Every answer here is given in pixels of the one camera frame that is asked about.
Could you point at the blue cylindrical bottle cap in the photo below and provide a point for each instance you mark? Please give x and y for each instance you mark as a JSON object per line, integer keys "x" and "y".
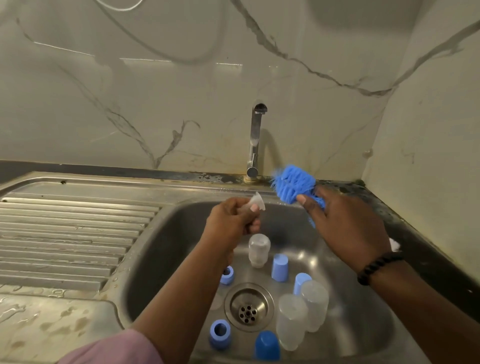
{"x": 299, "y": 279}
{"x": 280, "y": 268}

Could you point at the person's left forearm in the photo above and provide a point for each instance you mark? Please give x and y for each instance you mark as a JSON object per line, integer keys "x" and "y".
{"x": 180, "y": 307}

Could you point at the blue and white bottle brush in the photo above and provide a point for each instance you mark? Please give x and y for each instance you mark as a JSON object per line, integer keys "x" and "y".
{"x": 291, "y": 180}

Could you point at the person's left hand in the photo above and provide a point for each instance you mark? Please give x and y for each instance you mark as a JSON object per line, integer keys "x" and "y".
{"x": 225, "y": 225}

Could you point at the stainless steel sink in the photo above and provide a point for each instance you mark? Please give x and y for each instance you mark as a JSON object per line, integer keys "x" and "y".
{"x": 67, "y": 240}

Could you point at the chrome sink faucet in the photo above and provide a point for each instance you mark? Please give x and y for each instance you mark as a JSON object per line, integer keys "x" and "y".
{"x": 254, "y": 139}

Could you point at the person's right forearm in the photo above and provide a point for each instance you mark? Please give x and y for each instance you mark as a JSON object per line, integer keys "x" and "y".
{"x": 424, "y": 311}

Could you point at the translucent bottle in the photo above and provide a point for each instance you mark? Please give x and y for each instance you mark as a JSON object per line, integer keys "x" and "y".
{"x": 315, "y": 306}
{"x": 292, "y": 322}

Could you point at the cartoon print baby bottle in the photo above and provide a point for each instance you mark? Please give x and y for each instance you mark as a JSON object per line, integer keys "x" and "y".
{"x": 259, "y": 251}

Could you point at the person's right hand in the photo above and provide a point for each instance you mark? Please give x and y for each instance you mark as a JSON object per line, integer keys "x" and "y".
{"x": 349, "y": 229}

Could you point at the translucent bottle front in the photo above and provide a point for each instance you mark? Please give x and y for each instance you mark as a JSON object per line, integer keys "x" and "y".
{"x": 292, "y": 322}

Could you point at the pink shirt sleeve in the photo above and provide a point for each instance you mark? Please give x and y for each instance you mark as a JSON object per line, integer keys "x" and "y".
{"x": 112, "y": 349}

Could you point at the dark blue dome cap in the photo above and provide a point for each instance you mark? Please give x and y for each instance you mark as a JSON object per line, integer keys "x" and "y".
{"x": 268, "y": 346}

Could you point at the metal sink drain strainer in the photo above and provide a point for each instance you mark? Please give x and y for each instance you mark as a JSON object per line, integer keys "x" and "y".
{"x": 249, "y": 307}

